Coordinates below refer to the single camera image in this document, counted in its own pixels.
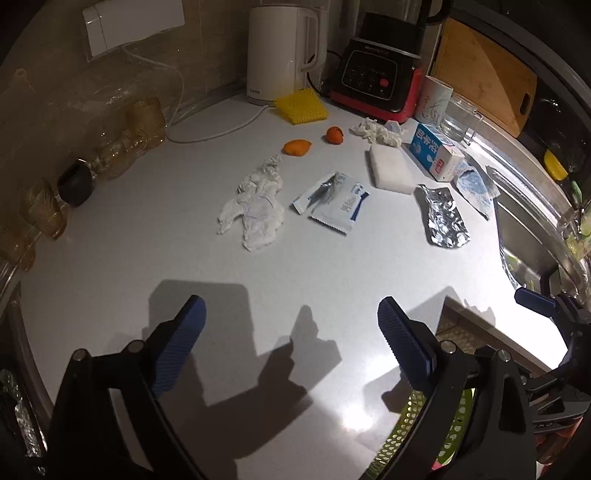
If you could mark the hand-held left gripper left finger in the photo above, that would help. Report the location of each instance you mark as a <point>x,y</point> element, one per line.
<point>180,346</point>

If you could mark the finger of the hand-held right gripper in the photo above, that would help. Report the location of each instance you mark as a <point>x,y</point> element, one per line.
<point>535,302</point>

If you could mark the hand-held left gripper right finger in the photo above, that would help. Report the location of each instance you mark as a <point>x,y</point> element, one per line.
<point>406,346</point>

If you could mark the green perforated plastic basket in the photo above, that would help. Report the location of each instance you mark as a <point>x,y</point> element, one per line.
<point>457,429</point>

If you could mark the white plastic wrapper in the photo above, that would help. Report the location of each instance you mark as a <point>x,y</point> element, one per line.
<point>339,207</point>

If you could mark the large white tissue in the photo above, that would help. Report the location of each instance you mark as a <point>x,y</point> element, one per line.
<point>256,207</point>

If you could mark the blue white carton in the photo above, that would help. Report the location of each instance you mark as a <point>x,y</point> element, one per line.
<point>431,152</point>

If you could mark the small white tissue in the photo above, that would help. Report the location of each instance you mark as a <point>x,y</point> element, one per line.
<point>376,133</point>

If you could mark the round orange peel piece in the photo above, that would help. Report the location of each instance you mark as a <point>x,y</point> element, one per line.
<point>334,134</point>

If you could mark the steel kitchen sink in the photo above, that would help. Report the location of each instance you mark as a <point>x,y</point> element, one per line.
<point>526,235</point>

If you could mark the crumpled aluminium foil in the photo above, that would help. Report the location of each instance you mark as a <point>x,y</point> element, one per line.
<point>441,217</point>

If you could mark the blue white plastic bag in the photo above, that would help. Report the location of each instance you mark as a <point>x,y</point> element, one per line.
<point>475,189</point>

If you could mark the yellow dish sponge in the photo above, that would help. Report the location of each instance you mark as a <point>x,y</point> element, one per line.
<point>554,166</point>

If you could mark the aluminium foil strip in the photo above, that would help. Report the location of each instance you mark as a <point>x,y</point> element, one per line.
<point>21,420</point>

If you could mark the torn white sachet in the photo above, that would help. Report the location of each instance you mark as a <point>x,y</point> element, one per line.
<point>307,199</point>

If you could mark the white rectangular sponge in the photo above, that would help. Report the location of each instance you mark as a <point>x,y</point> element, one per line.
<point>390,168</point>

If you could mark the amber glass cup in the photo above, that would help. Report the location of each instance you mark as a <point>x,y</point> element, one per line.
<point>18,244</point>
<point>46,210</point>
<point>147,122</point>
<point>111,157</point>

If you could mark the dark lid glass bottle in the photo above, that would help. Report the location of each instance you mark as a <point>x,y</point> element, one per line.
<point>74,182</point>

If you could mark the clear glass pitcher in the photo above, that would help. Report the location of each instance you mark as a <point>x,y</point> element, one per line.
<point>457,122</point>

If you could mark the white printed cup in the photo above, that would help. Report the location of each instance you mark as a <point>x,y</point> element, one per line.
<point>431,99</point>

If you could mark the wooden cutting board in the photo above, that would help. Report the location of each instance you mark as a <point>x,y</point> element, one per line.
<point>485,64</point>

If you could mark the yellow silicone scrubber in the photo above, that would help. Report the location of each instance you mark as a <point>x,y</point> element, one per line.
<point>300,106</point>

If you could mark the white electric kettle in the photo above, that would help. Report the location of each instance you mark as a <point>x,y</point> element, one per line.
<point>277,55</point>

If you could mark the white wall socket panel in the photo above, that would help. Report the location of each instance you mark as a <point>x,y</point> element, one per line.
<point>134,25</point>

